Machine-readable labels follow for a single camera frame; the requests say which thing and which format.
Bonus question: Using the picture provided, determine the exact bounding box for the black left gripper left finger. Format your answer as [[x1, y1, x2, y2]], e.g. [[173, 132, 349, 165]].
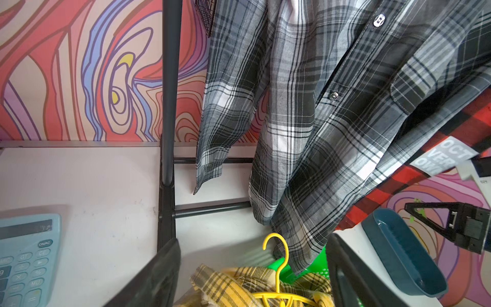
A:
[[105, 239, 181, 307]]

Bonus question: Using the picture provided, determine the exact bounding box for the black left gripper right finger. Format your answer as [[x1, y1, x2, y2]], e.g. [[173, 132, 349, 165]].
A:
[[326, 234, 407, 306]]

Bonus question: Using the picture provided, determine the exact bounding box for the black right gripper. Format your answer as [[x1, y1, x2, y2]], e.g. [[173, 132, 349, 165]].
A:
[[404, 202, 490, 254]]

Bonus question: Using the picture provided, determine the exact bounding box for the yellow plastic hanger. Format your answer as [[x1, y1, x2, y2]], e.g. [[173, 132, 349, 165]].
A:
[[253, 233, 318, 307]]

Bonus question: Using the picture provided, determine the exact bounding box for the yellow plaid long-sleeve shirt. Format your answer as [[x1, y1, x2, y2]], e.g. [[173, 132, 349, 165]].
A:
[[173, 264, 334, 306]]

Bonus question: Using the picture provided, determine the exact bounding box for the grey plaid long-sleeve shirt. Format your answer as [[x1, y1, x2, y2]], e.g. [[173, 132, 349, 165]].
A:
[[196, 1, 490, 274]]

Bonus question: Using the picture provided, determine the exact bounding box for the red plaid long-sleeve shirt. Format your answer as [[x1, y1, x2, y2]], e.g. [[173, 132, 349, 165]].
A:
[[336, 88, 490, 230]]

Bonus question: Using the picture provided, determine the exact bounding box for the green plastic basket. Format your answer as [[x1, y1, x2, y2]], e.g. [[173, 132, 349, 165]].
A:
[[266, 246, 331, 285]]

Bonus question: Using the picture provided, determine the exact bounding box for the dark teal bin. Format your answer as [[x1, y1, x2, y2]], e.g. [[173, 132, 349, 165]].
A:
[[361, 209, 448, 298]]

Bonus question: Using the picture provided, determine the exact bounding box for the black clothes rack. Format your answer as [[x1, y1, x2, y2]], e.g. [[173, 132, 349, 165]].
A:
[[157, 1, 251, 251]]

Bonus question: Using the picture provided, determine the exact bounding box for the light blue desk calculator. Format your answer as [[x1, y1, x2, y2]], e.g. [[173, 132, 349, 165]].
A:
[[1, 214, 61, 307]]

